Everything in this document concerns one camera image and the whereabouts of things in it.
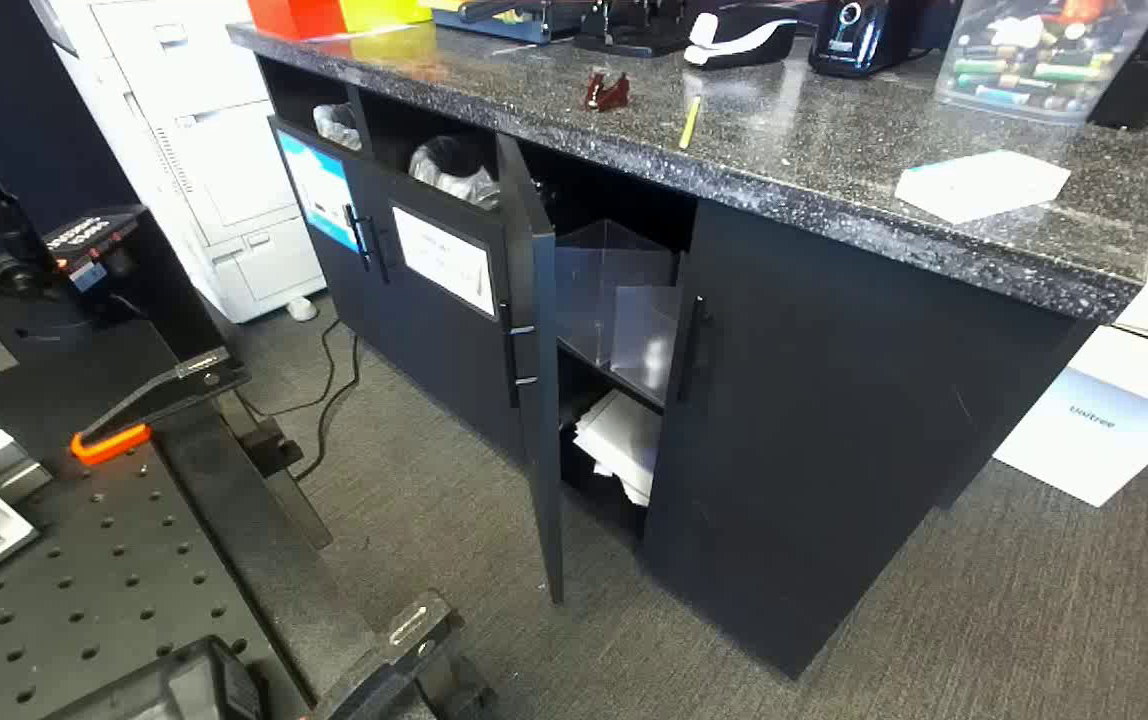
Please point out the black open cabinet door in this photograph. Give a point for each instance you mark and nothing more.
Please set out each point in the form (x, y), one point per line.
(542, 443)

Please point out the black door with white sheet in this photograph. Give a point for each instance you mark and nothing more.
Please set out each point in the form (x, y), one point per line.
(455, 363)

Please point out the white paper sheet on door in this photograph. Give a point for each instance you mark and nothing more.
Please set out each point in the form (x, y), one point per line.
(447, 260)

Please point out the black door with blue sheet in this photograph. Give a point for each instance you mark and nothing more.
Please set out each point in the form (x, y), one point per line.
(339, 287)

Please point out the large black closed cabinet door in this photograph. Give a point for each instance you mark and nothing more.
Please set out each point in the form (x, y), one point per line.
(824, 412)

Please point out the black wooden cabinet body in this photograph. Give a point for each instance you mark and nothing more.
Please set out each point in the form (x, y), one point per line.
(854, 562)

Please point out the white filing cabinet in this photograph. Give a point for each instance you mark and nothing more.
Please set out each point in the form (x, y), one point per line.
(206, 146)

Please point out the clear plastic box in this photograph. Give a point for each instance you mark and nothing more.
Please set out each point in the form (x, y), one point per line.
(619, 315)

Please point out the white crumpled paper stack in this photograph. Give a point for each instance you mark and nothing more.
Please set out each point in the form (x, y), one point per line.
(620, 443)

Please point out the grey plastic bag in shelf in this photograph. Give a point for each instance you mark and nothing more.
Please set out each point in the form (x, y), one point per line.
(455, 169)

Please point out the yellow pencil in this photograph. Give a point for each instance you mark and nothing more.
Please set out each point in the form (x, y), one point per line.
(690, 123)

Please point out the small red binder clip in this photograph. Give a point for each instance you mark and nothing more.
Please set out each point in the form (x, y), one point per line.
(605, 92)

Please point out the blue and white paper sheet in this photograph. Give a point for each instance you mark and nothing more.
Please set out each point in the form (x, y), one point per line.
(322, 189)

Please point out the speckled granite countertop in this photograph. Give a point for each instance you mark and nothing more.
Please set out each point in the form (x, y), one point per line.
(785, 142)

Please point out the white item in shelf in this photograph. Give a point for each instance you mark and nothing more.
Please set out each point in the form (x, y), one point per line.
(339, 127)

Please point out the black desk item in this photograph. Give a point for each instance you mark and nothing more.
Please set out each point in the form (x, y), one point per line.
(639, 27)

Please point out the blue flat item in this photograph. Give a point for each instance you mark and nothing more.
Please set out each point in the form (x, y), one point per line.
(504, 23)

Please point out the white and black stapler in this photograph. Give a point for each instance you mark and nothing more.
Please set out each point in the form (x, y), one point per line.
(738, 39)

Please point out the yellow box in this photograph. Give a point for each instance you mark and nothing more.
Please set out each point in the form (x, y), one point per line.
(380, 12)

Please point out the white paper sheet on counter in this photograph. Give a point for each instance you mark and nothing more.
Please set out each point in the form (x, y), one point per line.
(983, 187)

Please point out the orange box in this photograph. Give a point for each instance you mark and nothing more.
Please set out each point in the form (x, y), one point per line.
(293, 12)

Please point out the white paper with blue print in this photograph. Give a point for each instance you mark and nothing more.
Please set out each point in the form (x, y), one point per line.
(1106, 422)

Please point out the clear plastic container with items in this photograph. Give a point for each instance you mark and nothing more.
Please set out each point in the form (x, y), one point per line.
(1046, 52)

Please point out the black metal base plate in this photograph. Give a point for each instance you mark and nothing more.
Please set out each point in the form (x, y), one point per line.
(404, 663)

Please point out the black mount block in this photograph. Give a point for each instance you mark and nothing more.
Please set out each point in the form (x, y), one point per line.
(147, 287)

